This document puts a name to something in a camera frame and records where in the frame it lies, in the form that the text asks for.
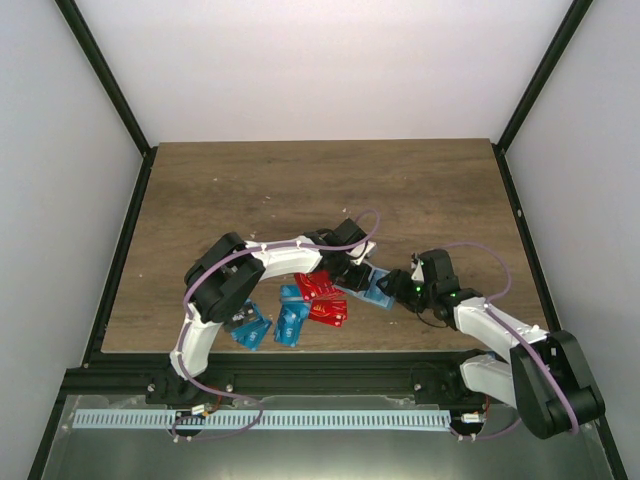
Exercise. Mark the grey metal base plate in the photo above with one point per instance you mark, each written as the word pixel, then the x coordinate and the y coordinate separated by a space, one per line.
pixel 307 438

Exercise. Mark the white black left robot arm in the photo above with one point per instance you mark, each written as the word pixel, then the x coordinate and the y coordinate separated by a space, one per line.
pixel 220 282

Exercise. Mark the black right frame post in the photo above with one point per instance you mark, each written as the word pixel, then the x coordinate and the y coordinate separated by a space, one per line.
pixel 560 41

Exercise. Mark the light blue slotted cable duct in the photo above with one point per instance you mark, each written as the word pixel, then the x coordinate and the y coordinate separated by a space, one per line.
pixel 260 419

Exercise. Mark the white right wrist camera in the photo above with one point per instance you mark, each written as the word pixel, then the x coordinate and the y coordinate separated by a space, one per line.
pixel 417 274

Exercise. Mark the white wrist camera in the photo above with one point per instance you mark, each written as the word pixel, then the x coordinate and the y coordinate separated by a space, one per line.
pixel 417 274
pixel 362 252

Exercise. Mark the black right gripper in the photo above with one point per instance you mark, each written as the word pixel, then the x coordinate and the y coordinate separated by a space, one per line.
pixel 397 287

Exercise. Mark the black credit card pile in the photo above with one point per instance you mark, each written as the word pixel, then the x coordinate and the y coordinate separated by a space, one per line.
pixel 245 315

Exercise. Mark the black frame post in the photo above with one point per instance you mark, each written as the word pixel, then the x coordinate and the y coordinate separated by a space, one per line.
pixel 560 41
pixel 92 52

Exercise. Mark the black left frame post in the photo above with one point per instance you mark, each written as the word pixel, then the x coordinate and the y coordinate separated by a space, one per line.
pixel 92 52

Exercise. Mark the blue card holder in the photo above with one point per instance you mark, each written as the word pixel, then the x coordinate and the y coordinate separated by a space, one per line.
pixel 373 294

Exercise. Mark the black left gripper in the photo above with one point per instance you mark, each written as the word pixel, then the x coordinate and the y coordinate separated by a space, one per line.
pixel 360 281

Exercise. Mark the black front frame rail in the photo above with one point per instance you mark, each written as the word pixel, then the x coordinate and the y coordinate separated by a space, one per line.
pixel 431 375

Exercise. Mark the red credit card pile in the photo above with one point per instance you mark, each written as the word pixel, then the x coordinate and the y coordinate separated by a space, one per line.
pixel 316 286

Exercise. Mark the blue credit card pile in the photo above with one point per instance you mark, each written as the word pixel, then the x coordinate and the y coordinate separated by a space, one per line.
pixel 293 313

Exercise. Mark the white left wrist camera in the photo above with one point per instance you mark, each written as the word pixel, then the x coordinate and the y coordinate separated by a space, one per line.
pixel 362 252

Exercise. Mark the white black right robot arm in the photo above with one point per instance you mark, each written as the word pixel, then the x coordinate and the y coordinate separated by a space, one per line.
pixel 543 375

